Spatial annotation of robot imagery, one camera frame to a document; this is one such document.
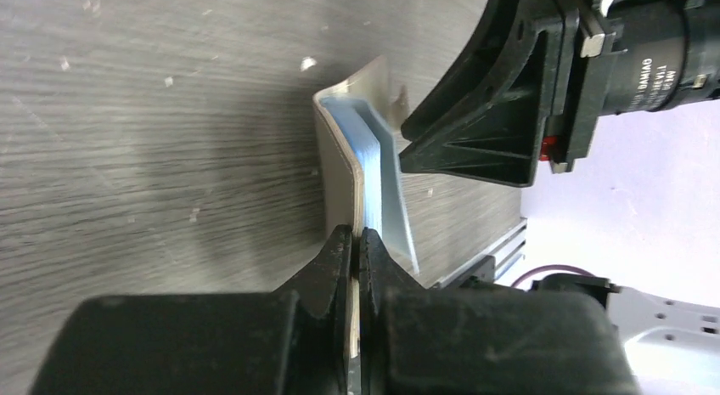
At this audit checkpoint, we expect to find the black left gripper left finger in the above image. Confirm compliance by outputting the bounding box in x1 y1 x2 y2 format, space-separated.
31 225 352 394

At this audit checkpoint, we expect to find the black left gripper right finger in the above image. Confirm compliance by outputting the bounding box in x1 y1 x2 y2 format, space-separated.
358 229 638 394

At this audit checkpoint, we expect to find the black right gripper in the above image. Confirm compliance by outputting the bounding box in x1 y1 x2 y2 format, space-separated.
399 0 719 188

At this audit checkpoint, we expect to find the grey card holder wallet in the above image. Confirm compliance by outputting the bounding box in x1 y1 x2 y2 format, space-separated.
312 55 421 360

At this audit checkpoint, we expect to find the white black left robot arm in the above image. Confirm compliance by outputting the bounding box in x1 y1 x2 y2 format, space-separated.
31 225 719 394

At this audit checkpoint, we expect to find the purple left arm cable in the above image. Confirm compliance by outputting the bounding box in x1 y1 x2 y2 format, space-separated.
510 263 596 290

